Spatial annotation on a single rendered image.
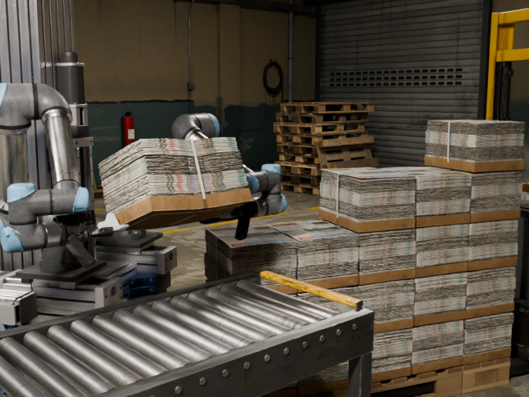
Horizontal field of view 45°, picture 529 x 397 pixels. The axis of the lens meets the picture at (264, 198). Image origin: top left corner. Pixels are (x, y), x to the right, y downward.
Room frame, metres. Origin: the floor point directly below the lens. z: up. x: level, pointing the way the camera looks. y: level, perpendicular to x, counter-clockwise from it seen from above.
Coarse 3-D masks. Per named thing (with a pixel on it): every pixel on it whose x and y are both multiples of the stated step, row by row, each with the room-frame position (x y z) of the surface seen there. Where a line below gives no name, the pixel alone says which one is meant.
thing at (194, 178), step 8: (192, 152) 1.99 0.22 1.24; (200, 152) 2.01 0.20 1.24; (192, 160) 1.98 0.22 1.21; (200, 160) 2.00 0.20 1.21; (192, 168) 1.96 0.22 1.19; (200, 168) 1.98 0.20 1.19; (192, 176) 1.96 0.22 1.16; (192, 184) 1.94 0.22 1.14; (200, 184) 1.97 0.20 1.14; (208, 184) 1.98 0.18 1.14; (200, 192) 1.95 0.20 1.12; (208, 192) 1.97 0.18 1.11; (208, 208) 1.95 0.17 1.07; (168, 224) 2.07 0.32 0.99
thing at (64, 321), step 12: (240, 276) 2.11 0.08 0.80; (252, 276) 2.11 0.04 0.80; (192, 288) 1.98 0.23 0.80; (204, 288) 1.98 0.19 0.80; (216, 288) 2.01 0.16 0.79; (132, 300) 1.86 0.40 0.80; (144, 300) 1.86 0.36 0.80; (156, 300) 1.86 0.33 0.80; (168, 300) 1.89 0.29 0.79; (84, 312) 1.75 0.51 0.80; (96, 312) 1.75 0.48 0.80; (108, 312) 1.76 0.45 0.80; (36, 324) 1.66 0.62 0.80; (48, 324) 1.66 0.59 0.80; (60, 324) 1.66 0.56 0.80; (0, 336) 1.56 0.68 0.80; (12, 336) 1.58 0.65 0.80
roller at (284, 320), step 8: (208, 288) 1.98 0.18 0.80; (216, 296) 1.93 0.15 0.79; (224, 296) 1.91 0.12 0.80; (232, 296) 1.90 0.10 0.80; (232, 304) 1.87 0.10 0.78; (240, 304) 1.85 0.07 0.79; (248, 304) 1.83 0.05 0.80; (256, 304) 1.82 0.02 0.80; (256, 312) 1.79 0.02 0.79; (264, 312) 1.77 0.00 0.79; (272, 312) 1.75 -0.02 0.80; (272, 320) 1.73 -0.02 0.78; (280, 320) 1.71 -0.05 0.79; (288, 320) 1.70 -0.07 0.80; (296, 320) 1.69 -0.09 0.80
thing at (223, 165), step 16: (208, 144) 2.04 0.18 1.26; (224, 144) 2.08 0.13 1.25; (208, 160) 2.01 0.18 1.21; (224, 160) 2.06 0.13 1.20; (240, 160) 2.10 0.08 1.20; (208, 176) 2.00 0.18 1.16; (224, 176) 2.04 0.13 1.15; (240, 176) 2.08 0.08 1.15; (224, 208) 2.02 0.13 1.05; (176, 224) 2.12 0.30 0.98
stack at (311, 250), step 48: (240, 240) 2.54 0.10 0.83; (288, 240) 2.55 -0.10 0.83; (336, 240) 2.61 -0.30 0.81; (384, 240) 2.71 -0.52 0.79; (432, 240) 2.80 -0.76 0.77; (336, 288) 2.63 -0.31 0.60; (384, 288) 2.70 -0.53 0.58; (432, 288) 2.81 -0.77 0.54; (384, 336) 2.71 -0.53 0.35; (432, 336) 2.80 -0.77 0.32; (384, 384) 2.72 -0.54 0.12
